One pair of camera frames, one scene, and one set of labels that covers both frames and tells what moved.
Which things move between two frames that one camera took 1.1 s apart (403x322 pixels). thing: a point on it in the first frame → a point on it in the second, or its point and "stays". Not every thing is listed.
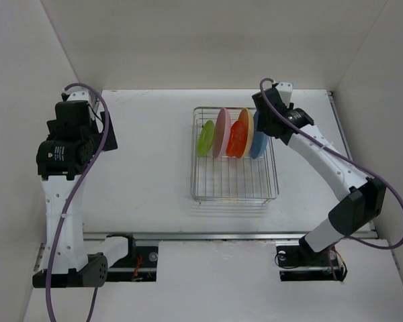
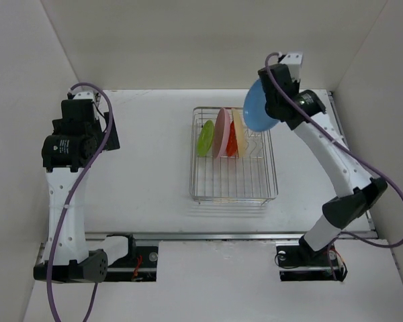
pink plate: [221, 133] stays
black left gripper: [100, 137] stays
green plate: [205, 137] stays
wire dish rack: [230, 180] stays
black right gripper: [260, 123] → [296, 84]
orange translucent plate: [237, 142] stays
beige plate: [246, 115] → [240, 131]
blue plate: [259, 141] → [254, 110]
